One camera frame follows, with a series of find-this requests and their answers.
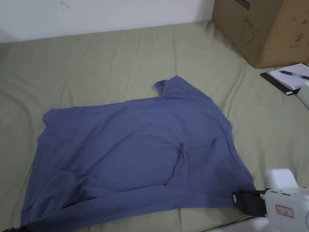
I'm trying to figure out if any white paper pad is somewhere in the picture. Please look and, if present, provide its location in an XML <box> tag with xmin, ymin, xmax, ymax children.
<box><xmin>268</xmin><ymin>63</ymin><xmax>309</xmax><ymax>91</ymax></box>

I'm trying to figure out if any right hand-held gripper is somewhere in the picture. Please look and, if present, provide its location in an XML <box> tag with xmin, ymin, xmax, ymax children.
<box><xmin>231</xmin><ymin>168</ymin><xmax>309</xmax><ymax>232</ymax></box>

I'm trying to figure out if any blue pen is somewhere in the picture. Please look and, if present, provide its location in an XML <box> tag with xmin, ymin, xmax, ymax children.
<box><xmin>280</xmin><ymin>70</ymin><xmax>309</xmax><ymax>80</ymax></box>

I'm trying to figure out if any black clipboard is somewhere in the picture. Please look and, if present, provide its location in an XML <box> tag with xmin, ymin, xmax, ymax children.
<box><xmin>260</xmin><ymin>63</ymin><xmax>309</xmax><ymax>96</ymax></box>

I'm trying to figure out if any blue shirt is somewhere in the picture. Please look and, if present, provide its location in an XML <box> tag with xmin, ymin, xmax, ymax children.
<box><xmin>20</xmin><ymin>75</ymin><xmax>255</xmax><ymax>230</ymax></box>

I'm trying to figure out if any brown cardboard carton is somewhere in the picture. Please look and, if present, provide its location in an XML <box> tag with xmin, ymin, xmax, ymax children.
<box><xmin>212</xmin><ymin>0</ymin><xmax>309</xmax><ymax>69</ymax></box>

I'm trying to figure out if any white box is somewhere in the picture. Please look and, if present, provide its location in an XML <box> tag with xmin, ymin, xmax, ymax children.
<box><xmin>296</xmin><ymin>82</ymin><xmax>309</xmax><ymax>109</ymax></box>

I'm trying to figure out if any bed with pale green sheet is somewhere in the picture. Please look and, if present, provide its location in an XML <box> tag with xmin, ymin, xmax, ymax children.
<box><xmin>0</xmin><ymin>20</ymin><xmax>309</xmax><ymax>232</ymax></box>

